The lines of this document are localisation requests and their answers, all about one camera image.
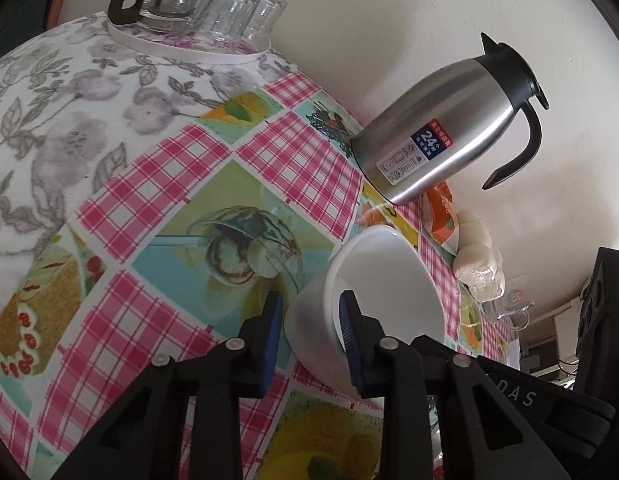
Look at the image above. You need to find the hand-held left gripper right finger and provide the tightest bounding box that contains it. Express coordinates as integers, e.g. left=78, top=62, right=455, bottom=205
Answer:
left=338, top=290, right=570, bottom=480

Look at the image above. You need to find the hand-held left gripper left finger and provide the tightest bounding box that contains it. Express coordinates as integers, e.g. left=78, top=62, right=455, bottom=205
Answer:
left=54, top=290, right=285, bottom=480

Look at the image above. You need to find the white square bowl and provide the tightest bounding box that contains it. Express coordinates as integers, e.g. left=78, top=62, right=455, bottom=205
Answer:
left=284, top=225, right=460, bottom=398

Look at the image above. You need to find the clear glass mug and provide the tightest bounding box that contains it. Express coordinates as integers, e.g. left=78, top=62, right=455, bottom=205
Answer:
left=482, top=272, right=533, bottom=332

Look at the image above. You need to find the bag of white buns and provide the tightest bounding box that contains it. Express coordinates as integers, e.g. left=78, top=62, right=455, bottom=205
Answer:
left=452, top=210, right=505, bottom=303

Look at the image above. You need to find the pink checkered tablecloth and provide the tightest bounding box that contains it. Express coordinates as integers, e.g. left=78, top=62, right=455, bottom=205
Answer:
left=0, top=71, right=520, bottom=480

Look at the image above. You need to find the orange snack packet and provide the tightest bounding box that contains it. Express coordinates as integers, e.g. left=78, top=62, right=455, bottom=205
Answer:
left=422, top=182, right=460, bottom=251

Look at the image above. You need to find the stainless steel thermos jug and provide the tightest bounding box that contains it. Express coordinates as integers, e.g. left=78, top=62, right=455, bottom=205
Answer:
left=350, top=32, right=550, bottom=206

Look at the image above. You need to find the white round tray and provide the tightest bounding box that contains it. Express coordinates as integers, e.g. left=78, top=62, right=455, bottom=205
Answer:
left=106, top=15, right=272, bottom=66

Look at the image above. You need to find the grey floral cloth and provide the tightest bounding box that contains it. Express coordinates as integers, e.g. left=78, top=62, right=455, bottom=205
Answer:
left=0, top=14, right=302, bottom=281

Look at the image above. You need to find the clear drinking glass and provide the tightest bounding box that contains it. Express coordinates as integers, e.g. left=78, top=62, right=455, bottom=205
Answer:
left=199, top=0, right=251, bottom=43
left=244, top=0, right=288, bottom=45

